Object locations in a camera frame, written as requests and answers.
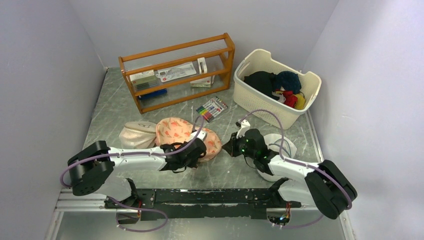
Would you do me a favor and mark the dark blue garment in basket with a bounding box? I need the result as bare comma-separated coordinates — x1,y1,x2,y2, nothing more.
272,71,302,94

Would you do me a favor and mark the white box on shelf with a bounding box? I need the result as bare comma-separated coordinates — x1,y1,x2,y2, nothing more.
190,76,215,88

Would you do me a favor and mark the white paper sheet on shelf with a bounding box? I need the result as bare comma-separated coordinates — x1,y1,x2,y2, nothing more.
156,62,197,83

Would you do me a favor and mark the black garment in basket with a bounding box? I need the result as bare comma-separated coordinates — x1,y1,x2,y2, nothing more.
244,71,279,100

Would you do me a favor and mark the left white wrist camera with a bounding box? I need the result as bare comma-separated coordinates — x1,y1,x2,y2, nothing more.
188,130,208,141

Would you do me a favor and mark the cream plastic laundry basket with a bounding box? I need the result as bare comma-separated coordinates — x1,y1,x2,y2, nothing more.
233,48,322,130

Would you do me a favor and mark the white upright item on shelf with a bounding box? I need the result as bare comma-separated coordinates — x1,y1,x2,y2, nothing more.
197,57,208,74

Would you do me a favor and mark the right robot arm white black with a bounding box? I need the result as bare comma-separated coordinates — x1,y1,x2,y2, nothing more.
222,128,358,219

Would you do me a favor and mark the pink floral mesh laundry bag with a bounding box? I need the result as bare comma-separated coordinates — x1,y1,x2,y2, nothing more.
155,117,223,163

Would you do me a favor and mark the orange wooden shelf rack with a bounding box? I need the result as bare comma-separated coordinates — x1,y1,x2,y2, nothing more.
118,33,236,114

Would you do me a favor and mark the red garment in basket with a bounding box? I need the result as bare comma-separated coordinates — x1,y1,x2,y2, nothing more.
274,90,298,108

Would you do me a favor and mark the pack of coloured markers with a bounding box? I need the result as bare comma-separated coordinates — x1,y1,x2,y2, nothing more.
196,96,228,123

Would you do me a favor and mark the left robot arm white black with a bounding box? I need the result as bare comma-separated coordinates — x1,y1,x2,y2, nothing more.
65,138,207,208

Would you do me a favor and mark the yellow garment in basket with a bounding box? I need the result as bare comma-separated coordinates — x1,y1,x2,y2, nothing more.
294,92,306,110

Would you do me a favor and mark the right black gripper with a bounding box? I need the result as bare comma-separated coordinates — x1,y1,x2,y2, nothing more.
222,131,257,160

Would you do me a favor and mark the white round mesh laundry bag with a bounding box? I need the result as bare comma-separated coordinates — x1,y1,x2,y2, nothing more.
257,133,297,182

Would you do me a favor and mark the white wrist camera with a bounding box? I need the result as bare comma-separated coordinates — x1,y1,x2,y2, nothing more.
188,130,208,141
236,119,251,139

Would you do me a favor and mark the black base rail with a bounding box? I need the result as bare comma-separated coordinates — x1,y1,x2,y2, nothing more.
124,188,299,221

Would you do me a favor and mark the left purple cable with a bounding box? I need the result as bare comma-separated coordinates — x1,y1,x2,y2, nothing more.
59,115,206,233

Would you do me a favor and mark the white red box left shelf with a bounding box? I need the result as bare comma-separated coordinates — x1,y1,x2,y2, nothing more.
129,70,159,92

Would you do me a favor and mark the beige round mesh laundry bag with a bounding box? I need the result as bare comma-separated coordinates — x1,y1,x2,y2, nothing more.
118,121,157,149

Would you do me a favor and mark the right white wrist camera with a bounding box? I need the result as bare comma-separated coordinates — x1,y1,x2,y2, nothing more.
236,119,251,139

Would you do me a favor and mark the blue item on lower shelf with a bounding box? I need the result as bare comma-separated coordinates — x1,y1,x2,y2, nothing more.
137,88,168,100

